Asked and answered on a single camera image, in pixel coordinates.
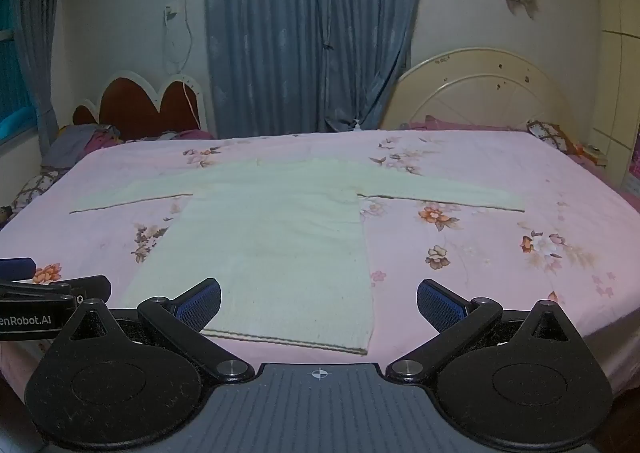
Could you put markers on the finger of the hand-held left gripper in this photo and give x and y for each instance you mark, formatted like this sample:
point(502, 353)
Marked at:
point(17, 267)
point(90, 287)

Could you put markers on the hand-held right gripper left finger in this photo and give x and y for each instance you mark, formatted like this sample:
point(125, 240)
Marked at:
point(200, 307)

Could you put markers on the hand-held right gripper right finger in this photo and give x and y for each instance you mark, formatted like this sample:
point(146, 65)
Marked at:
point(440, 307)

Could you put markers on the white knit sweater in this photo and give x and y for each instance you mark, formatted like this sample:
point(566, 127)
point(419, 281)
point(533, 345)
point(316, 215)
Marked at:
point(280, 243)

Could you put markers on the pile of clothes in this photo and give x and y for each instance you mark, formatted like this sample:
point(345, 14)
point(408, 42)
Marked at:
point(75, 143)

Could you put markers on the pink floral bedsheet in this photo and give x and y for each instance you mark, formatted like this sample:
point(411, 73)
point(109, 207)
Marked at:
point(475, 173)

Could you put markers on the red heart-shaped headboard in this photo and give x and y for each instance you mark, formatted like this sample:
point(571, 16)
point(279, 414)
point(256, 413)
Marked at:
point(125, 108)

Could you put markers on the pink pillow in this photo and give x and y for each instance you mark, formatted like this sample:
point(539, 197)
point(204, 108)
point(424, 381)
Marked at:
point(450, 124)

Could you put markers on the window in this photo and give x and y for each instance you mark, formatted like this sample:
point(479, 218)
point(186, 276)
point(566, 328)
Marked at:
point(12, 73)

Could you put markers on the cream round headboard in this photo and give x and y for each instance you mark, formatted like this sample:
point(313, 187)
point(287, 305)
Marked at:
point(480, 93)

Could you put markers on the narrow blue curtain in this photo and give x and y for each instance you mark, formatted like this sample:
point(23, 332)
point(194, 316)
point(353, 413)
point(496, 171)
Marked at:
point(37, 33)

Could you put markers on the wide blue curtain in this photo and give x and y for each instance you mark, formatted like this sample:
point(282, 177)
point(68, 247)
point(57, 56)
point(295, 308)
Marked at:
point(280, 33)

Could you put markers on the cream wardrobe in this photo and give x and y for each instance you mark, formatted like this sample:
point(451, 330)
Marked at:
point(617, 58)

